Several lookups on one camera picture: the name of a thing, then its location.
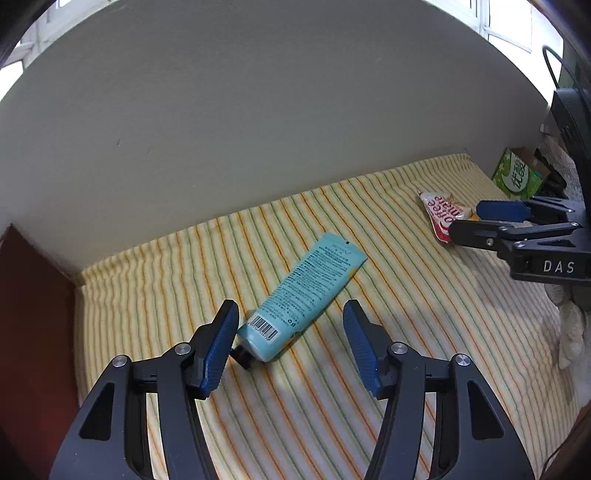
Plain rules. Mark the green tissue package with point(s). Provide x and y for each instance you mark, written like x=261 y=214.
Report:
x=512 y=175

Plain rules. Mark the cardboard box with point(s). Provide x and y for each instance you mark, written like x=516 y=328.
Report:
x=538 y=168

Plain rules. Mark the person's right hand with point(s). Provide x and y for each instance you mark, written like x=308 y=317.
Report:
x=570 y=332

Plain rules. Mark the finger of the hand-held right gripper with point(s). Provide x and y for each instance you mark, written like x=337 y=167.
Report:
x=475 y=234
x=503 y=211

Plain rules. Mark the teal cream tube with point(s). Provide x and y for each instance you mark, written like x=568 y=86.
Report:
x=309 y=286

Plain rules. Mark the dark wooden cabinet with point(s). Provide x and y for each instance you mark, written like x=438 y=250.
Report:
x=32 y=323

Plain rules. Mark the window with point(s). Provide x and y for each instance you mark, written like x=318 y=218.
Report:
x=508 y=27

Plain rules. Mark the pile of clothes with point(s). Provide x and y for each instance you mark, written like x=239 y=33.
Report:
x=554 y=182

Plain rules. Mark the red white coffee sachet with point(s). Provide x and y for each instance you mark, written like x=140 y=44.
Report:
x=441 y=210

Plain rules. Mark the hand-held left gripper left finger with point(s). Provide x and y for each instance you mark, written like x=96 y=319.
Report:
x=219 y=350

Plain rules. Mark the yellow striped bed sheet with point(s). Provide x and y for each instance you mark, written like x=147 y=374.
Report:
x=184 y=277

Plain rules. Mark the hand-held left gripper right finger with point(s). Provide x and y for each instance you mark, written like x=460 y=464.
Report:
x=364 y=355

